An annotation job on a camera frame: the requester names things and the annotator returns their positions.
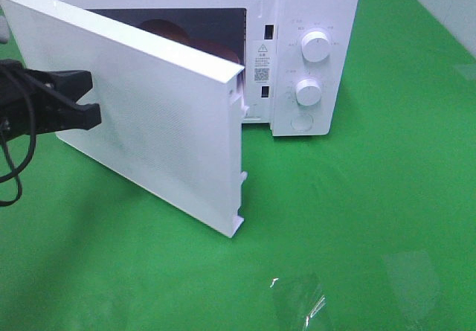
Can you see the toy burger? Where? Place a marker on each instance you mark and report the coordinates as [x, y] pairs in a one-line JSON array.
[[166, 29]]

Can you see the white microwave oven body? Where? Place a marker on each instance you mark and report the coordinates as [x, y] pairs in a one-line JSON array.
[[237, 24]]

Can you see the white microwave door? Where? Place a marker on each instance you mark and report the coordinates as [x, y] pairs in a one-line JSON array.
[[171, 115]]

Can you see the white round knob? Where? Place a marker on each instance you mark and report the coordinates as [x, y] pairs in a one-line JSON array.
[[315, 46], [308, 92]]

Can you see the green table mat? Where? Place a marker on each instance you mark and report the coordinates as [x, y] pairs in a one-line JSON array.
[[382, 209]]

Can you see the clear tape piece centre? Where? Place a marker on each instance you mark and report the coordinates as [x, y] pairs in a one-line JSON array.
[[300, 303]]

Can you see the round white door button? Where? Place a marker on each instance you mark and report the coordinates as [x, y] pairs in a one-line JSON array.
[[302, 123]]

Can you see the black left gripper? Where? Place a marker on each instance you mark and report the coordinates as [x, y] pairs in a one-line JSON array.
[[54, 107]]

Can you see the lower white round knob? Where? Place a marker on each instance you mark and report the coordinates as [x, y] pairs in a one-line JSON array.
[[308, 92]]

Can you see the white warning label sticker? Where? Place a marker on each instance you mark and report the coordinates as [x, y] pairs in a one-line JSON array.
[[263, 53]]

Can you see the upper white round knob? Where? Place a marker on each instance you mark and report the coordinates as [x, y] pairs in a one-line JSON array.
[[315, 46]]

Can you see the pink round plate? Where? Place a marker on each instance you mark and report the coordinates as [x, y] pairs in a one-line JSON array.
[[215, 48]]

